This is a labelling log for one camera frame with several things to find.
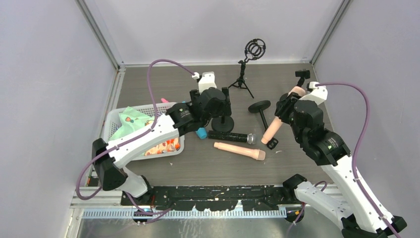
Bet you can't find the green patterned cloth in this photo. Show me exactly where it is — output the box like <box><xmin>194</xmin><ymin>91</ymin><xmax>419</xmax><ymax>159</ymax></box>
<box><xmin>106</xmin><ymin>107</ymin><xmax>155</xmax><ymax>141</ymax></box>

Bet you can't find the beige microphone on table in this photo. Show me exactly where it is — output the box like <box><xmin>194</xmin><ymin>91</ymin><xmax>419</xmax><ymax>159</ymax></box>
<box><xmin>213</xmin><ymin>142</ymin><xmax>266</xmax><ymax>161</ymax></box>

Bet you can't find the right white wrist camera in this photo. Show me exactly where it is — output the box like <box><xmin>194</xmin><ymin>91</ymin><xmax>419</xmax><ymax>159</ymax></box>
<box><xmin>306</xmin><ymin>81</ymin><xmax>328</xmax><ymax>105</ymax></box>

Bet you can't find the black tripod shock mount stand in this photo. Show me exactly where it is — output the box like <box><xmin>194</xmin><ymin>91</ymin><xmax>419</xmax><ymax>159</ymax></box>
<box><xmin>228</xmin><ymin>38</ymin><xmax>267</xmax><ymax>99</ymax></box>

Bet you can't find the black glitter microphone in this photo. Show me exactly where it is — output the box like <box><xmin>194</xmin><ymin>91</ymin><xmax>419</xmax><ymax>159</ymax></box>
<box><xmin>208</xmin><ymin>130</ymin><xmax>257</xmax><ymax>145</ymax></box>

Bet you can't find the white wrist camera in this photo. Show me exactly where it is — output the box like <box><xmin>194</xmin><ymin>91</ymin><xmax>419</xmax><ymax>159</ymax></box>
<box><xmin>306</xmin><ymin>81</ymin><xmax>328</xmax><ymax>105</ymax></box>
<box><xmin>192</xmin><ymin>71</ymin><xmax>217</xmax><ymax>94</ymax></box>

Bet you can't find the white plastic basket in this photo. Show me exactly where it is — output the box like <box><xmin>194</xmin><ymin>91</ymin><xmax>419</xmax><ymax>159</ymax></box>
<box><xmin>102</xmin><ymin>104</ymin><xmax>185</xmax><ymax>160</ymax></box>

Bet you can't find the blue toy microphone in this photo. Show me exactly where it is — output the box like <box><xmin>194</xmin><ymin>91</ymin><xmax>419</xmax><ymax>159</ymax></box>
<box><xmin>196</xmin><ymin>127</ymin><xmax>208</xmax><ymax>139</ymax></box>

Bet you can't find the fallen black round stand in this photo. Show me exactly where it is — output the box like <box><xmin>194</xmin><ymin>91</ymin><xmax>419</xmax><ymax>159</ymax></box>
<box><xmin>248</xmin><ymin>100</ymin><xmax>278</xmax><ymax>150</ymax></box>

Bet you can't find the black round base clip stand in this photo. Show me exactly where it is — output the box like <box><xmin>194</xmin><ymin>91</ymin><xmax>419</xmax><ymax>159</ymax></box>
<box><xmin>211</xmin><ymin>87</ymin><xmax>234</xmax><ymax>132</ymax></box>

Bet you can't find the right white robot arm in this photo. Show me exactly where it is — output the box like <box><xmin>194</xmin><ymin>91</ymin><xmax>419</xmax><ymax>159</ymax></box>
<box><xmin>275</xmin><ymin>92</ymin><xmax>407</xmax><ymax>238</ymax></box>

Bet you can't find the beige microphone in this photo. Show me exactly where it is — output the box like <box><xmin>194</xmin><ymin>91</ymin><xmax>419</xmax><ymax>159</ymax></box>
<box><xmin>213</xmin><ymin>142</ymin><xmax>266</xmax><ymax>161</ymax></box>
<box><xmin>261</xmin><ymin>86</ymin><xmax>306</xmax><ymax>144</ymax></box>

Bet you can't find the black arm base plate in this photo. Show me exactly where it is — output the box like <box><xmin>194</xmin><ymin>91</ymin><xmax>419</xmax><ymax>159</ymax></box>
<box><xmin>134</xmin><ymin>185</ymin><xmax>303</xmax><ymax>211</ymax></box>

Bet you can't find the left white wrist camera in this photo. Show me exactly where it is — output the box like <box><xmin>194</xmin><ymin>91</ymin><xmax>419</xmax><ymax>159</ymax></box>
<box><xmin>192</xmin><ymin>71</ymin><xmax>217</xmax><ymax>94</ymax></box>

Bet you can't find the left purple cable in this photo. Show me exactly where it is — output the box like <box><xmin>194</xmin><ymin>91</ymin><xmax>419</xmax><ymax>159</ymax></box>
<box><xmin>75</xmin><ymin>59</ymin><xmax>198</xmax><ymax>225</ymax></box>

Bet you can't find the orange patterned cloth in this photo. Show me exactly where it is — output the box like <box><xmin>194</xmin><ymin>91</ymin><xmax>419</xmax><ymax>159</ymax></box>
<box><xmin>144</xmin><ymin>138</ymin><xmax>181</xmax><ymax>156</ymax></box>

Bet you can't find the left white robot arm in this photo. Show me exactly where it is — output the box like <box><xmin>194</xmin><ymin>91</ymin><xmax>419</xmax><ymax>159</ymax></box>
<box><xmin>92</xmin><ymin>87</ymin><xmax>231</xmax><ymax>197</ymax></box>

